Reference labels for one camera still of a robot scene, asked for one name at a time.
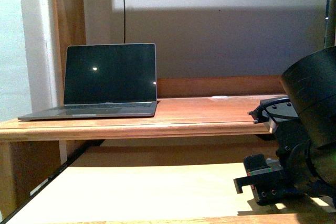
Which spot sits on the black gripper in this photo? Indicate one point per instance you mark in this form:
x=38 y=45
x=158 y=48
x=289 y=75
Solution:
x=270 y=190

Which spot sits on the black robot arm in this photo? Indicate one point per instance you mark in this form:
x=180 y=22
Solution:
x=303 y=123

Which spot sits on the wooden pull-out keyboard tray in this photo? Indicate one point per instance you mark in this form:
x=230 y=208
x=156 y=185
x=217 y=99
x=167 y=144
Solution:
x=164 y=184

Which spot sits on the grey open laptop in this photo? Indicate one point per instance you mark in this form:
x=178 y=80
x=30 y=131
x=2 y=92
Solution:
x=106 y=81

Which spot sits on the wooden desk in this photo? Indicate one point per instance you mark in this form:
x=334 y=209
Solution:
x=210 y=55

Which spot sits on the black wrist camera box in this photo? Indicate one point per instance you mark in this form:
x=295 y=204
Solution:
x=272 y=112

